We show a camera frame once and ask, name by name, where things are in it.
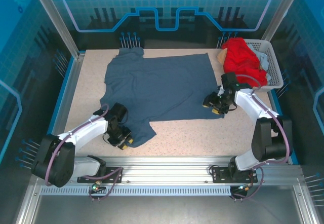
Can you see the red t-shirt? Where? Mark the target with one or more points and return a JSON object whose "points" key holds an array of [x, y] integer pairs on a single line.
{"points": [[240, 59]]}

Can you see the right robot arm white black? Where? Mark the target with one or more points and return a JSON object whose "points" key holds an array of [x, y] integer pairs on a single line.
{"points": [[248, 102]]}

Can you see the aluminium frame post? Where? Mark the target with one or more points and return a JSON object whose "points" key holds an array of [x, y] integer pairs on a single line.
{"points": [[281, 13], [58, 21]]}

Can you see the blue t-shirt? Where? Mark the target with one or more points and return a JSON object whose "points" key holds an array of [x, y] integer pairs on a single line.
{"points": [[157, 87]]}

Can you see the blue printed gear panel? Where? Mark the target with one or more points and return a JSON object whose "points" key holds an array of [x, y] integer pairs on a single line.
{"points": [[167, 3]]}

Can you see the grey plastic laundry basket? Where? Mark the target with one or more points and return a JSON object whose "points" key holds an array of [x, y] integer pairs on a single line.
{"points": [[274, 67]]}

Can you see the tan t-shirt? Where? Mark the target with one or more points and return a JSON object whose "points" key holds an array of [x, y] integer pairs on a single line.
{"points": [[222, 56]]}

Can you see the black base plate of left arm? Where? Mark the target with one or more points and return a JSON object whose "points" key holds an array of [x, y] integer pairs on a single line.
{"points": [[111, 174]]}

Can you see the black base plate of right arm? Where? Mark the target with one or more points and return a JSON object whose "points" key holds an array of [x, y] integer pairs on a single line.
{"points": [[221, 174]]}

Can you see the light grey t-shirt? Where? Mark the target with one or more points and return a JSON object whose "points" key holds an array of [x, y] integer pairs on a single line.
{"points": [[263, 59]]}

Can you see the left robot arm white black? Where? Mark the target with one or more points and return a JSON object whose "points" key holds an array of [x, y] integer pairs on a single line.
{"points": [[86, 135]]}

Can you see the aluminium mounting rail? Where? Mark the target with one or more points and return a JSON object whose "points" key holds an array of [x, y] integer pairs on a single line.
{"points": [[164, 168]]}

